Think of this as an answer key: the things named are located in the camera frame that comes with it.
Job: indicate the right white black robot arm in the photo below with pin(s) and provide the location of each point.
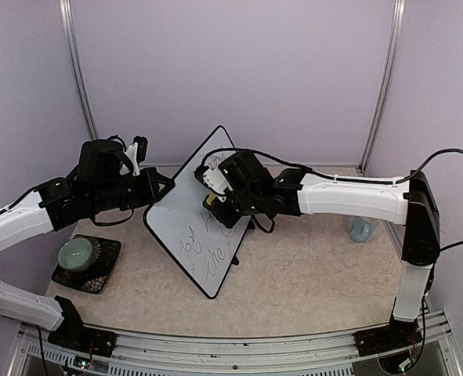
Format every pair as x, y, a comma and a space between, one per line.
241, 186

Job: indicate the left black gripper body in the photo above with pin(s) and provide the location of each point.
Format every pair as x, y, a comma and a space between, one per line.
139, 196

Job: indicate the right aluminium corner post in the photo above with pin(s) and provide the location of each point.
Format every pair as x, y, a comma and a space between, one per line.
385, 84

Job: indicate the aluminium front rail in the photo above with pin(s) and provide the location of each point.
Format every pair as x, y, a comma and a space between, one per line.
136, 353

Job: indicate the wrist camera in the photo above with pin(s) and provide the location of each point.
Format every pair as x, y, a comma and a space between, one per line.
136, 153
214, 181

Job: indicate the light blue ceramic mug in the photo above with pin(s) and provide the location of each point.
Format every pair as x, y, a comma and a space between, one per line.
362, 228

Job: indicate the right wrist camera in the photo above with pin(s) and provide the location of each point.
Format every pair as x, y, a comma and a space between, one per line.
214, 181

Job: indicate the yellow black whiteboard eraser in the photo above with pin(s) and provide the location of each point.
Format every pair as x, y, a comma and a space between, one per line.
209, 200

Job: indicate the aluminium corner post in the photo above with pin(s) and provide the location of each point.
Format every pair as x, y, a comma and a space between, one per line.
66, 16
385, 84

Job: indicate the white whiteboard black frame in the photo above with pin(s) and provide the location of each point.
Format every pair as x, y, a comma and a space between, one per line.
200, 245

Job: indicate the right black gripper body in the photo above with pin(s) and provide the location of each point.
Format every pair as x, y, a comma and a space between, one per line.
229, 219

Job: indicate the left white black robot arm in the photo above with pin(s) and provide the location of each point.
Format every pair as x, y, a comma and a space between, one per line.
108, 176

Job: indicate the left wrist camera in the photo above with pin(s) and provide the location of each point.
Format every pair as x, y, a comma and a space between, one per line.
136, 153

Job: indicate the pale green ceramic bowl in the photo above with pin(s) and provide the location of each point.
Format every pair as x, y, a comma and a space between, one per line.
75, 255

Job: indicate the left aluminium corner post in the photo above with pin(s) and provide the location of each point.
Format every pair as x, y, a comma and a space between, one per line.
66, 16

